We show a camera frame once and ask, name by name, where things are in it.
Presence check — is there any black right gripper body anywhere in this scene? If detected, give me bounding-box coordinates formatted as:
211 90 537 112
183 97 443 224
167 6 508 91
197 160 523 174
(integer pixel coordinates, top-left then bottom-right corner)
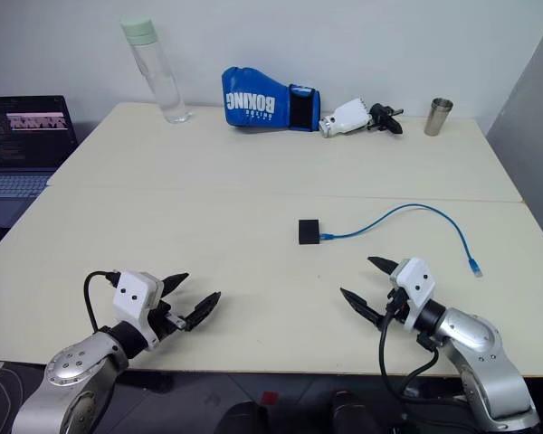
374 288 411 330

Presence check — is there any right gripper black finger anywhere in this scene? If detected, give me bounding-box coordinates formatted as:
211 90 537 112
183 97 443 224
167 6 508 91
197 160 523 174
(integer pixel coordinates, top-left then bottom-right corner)
367 256 398 275
339 287 385 328

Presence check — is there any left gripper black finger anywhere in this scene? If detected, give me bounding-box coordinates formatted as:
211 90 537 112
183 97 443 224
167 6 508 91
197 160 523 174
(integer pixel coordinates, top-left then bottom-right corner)
183 291 223 333
159 271 191 300

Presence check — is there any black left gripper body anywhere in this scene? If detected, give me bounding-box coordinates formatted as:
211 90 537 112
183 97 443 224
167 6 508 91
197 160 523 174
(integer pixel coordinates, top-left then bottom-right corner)
147 299 187 343

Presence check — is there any small black box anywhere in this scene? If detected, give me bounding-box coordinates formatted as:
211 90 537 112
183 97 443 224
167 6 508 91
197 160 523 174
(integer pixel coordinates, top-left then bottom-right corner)
297 218 322 247

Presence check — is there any dark rounded shape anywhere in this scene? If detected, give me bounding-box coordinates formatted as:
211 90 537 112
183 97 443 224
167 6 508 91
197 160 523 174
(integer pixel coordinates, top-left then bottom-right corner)
224 399 272 434

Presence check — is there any white robot hand part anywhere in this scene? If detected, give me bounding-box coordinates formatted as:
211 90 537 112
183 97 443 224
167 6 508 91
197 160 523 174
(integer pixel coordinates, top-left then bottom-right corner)
319 98 374 139

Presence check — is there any stainless steel cup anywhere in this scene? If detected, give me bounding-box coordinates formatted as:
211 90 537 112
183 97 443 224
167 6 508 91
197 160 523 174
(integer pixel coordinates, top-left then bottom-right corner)
423 96 455 137

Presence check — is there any blue boxing glove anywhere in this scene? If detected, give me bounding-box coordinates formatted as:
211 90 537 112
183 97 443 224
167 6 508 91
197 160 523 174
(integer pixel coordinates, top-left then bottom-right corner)
221 66 321 134

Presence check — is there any grey partition panel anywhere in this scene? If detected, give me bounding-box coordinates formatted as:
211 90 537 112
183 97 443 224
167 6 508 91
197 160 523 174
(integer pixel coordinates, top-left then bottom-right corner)
485 0 543 264

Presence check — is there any clear bottle with green lid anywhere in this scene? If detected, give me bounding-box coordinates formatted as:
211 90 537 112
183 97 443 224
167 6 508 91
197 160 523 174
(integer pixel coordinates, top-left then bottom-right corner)
119 16 193 125

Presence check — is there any open laptop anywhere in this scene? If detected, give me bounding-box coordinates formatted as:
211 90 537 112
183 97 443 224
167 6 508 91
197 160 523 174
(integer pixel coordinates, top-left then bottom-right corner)
0 94 80 230

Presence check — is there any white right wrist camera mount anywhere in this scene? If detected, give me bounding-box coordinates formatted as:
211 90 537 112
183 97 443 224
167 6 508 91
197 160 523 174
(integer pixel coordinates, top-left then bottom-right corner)
388 258 437 334

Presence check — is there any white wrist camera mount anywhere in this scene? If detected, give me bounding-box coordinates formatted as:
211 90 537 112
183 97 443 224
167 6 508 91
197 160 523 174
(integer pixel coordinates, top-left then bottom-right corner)
388 258 437 334
112 270 165 353

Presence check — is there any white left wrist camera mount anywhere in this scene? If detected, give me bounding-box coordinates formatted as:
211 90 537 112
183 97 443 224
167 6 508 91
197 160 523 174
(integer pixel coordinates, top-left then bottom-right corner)
112 270 165 353

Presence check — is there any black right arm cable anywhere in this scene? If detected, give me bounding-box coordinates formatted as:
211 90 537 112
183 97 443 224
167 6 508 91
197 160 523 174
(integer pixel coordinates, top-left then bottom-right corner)
377 296 441 410

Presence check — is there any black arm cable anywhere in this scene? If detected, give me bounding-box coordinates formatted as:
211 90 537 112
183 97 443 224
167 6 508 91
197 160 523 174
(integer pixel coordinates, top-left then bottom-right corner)
82 269 121 335
377 296 441 410

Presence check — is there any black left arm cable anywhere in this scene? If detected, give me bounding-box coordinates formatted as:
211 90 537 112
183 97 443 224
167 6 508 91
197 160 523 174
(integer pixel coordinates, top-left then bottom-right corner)
82 269 121 335

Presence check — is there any blue Ethernet cable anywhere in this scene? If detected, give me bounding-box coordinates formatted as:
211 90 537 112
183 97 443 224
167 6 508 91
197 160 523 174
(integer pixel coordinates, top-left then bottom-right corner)
319 203 485 278

